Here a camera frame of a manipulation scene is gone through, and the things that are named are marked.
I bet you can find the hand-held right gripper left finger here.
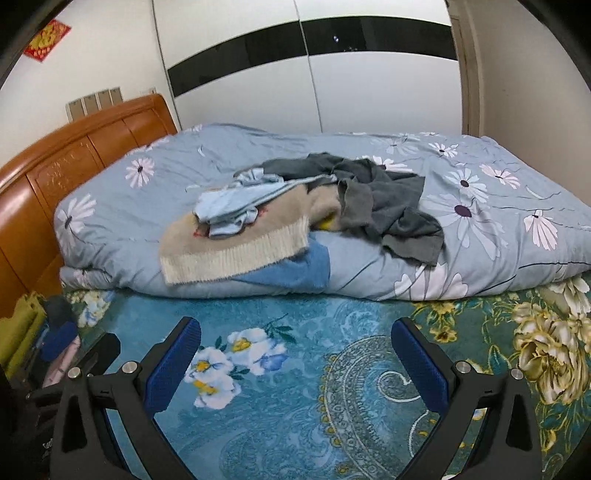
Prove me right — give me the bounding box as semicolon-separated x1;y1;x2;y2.
51;316;204;480

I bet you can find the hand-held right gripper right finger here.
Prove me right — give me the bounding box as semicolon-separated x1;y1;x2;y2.
392;318;543;480

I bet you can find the light blue garment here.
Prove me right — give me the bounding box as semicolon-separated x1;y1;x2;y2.
193;168;296;238

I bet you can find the pink cloth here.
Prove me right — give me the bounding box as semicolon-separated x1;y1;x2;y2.
44;335;81;386

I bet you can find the dark blue cloth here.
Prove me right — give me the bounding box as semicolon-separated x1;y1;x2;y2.
44;295;79;361

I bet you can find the beige knit sweater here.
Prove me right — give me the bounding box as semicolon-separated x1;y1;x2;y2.
159;182;342;284

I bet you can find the teal floral bed sheet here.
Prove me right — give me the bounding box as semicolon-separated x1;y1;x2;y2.
60;272;591;480

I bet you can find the dark grey garment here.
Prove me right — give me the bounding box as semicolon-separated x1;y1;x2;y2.
235;153;445;266

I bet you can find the blue floral quilt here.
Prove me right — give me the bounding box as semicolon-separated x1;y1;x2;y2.
54;122;591;302

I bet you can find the orange wooden headboard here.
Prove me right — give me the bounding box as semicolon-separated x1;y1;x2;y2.
0;93;181;319

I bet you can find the white wardrobe with black stripe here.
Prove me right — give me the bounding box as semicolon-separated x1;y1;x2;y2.
152;0;465;136

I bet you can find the grey wall switch panel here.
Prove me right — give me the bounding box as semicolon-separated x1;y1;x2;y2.
65;86;124;123

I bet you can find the cream door frame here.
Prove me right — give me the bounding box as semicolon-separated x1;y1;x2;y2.
450;0;483;137

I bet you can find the red wall decoration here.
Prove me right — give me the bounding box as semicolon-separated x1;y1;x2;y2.
24;19;72;63

